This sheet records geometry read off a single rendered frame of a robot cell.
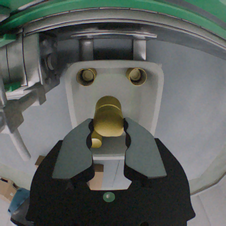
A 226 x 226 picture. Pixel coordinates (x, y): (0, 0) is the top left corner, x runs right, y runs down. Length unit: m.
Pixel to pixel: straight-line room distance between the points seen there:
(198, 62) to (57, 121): 0.45
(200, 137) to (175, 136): 0.14
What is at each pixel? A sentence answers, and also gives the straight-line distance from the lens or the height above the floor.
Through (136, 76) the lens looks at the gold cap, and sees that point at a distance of 0.26.
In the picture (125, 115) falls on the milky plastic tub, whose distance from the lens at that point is 0.30.
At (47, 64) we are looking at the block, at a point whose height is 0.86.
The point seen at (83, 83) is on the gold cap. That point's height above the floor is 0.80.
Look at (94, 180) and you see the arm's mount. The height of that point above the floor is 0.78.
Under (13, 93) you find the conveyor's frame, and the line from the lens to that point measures 0.23.
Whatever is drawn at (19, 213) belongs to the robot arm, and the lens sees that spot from 0.41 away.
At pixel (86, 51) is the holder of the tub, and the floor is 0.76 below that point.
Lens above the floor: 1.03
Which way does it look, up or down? 63 degrees down
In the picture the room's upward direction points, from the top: 177 degrees clockwise
